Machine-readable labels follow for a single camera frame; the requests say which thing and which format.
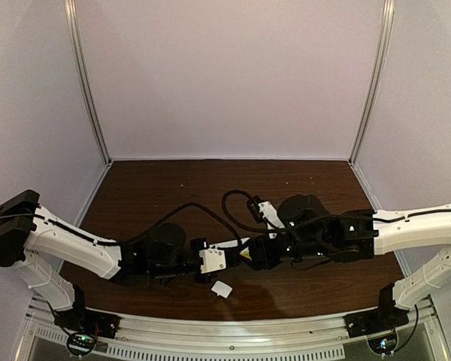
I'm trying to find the black left camera cable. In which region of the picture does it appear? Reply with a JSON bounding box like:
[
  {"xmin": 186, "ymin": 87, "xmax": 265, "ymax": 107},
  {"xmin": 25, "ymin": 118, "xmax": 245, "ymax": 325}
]
[{"xmin": 29, "ymin": 202, "xmax": 241, "ymax": 260}]

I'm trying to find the black right camera cable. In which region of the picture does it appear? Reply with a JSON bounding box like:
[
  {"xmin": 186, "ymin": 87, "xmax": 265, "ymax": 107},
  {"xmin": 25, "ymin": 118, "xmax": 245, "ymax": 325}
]
[{"xmin": 221, "ymin": 190, "xmax": 347, "ymax": 241}]

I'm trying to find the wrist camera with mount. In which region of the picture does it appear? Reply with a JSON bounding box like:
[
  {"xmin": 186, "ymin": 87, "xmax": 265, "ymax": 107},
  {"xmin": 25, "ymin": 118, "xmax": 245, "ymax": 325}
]
[
  {"xmin": 247, "ymin": 196, "xmax": 284, "ymax": 231},
  {"xmin": 190, "ymin": 238, "xmax": 226, "ymax": 275}
]

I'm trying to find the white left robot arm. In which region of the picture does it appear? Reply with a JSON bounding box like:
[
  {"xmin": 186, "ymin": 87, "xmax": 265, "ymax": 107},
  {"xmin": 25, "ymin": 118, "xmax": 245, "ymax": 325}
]
[{"xmin": 0, "ymin": 190, "xmax": 225, "ymax": 317}]

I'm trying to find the right aluminium corner post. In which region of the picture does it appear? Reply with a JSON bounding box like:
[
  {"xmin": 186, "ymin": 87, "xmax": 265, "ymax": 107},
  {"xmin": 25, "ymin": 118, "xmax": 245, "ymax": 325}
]
[{"xmin": 349, "ymin": 0, "xmax": 395, "ymax": 167}]

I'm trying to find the white battery cover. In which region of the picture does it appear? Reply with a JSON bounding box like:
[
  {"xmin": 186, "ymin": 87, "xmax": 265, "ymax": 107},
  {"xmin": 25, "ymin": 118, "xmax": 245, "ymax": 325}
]
[{"xmin": 210, "ymin": 281, "xmax": 233, "ymax": 299}]

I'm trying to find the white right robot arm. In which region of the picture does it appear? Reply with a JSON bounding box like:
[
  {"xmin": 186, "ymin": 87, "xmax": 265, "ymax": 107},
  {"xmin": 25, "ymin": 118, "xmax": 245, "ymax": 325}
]
[{"xmin": 247, "ymin": 197, "xmax": 451, "ymax": 313}]

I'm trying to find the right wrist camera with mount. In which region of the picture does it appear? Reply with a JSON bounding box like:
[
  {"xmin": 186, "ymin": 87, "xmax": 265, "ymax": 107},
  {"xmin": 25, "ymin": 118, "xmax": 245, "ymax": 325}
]
[{"xmin": 247, "ymin": 196, "xmax": 284, "ymax": 231}]

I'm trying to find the aluminium corner post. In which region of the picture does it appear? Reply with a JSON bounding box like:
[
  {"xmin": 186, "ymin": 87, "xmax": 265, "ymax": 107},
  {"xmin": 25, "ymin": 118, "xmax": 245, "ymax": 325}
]
[
  {"xmin": 349, "ymin": 0, "xmax": 395, "ymax": 167},
  {"xmin": 64, "ymin": 0, "xmax": 112, "ymax": 165}
]

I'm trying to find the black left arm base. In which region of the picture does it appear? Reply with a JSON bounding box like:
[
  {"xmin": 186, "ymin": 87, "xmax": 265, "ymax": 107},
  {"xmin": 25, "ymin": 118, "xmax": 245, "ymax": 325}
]
[{"xmin": 50, "ymin": 284, "xmax": 120, "ymax": 359}]

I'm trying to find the aluminium front rail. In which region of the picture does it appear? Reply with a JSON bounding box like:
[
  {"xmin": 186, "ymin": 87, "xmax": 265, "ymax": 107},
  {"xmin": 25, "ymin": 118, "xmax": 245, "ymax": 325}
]
[{"xmin": 12, "ymin": 297, "xmax": 451, "ymax": 360}]

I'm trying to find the white remote control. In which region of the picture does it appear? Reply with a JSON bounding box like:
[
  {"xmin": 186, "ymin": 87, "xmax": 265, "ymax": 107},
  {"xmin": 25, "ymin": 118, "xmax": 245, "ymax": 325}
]
[{"xmin": 212, "ymin": 237, "xmax": 253, "ymax": 267}]

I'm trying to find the left aluminium corner post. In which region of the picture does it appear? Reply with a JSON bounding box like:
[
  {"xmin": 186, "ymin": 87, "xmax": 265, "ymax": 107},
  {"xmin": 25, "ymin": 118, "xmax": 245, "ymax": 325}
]
[{"xmin": 64, "ymin": 0, "xmax": 112, "ymax": 165}]

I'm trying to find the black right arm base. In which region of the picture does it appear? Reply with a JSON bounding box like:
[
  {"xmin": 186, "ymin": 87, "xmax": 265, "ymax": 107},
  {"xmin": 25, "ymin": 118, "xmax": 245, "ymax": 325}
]
[{"xmin": 344, "ymin": 284, "xmax": 409, "ymax": 356}]

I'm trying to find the black camera cable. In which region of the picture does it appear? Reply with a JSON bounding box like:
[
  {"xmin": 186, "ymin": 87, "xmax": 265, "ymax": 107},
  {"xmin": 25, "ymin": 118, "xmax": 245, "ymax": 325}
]
[
  {"xmin": 29, "ymin": 202, "xmax": 241, "ymax": 260},
  {"xmin": 221, "ymin": 190, "xmax": 347, "ymax": 241}
]

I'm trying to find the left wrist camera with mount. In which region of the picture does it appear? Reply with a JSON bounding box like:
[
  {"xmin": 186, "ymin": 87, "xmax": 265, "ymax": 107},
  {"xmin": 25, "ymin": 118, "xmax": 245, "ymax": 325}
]
[{"xmin": 190, "ymin": 238, "xmax": 226, "ymax": 275}]

